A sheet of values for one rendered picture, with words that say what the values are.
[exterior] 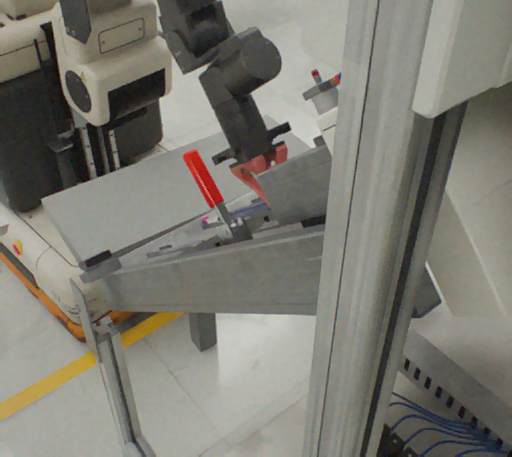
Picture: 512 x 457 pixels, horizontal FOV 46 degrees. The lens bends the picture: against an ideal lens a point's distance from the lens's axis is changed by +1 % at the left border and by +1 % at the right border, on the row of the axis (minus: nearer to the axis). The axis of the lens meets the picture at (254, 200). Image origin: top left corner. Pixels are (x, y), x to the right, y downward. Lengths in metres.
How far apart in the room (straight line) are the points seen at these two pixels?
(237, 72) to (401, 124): 0.52
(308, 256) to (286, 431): 0.54
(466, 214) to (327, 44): 0.13
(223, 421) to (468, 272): 1.35
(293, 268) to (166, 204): 0.88
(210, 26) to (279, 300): 0.44
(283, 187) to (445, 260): 0.17
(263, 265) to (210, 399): 1.23
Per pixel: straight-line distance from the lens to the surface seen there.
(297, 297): 0.46
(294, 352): 1.77
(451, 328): 1.09
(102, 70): 1.40
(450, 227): 0.34
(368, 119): 0.26
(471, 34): 0.23
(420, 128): 0.25
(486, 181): 0.35
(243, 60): 0.74
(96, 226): 1.28
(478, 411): 0.95
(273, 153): 0.81
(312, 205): 0.46
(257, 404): 1.68
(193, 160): 0.59
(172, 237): 1.03
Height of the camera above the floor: 1.44
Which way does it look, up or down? 40 degrees down
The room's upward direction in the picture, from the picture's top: straight up
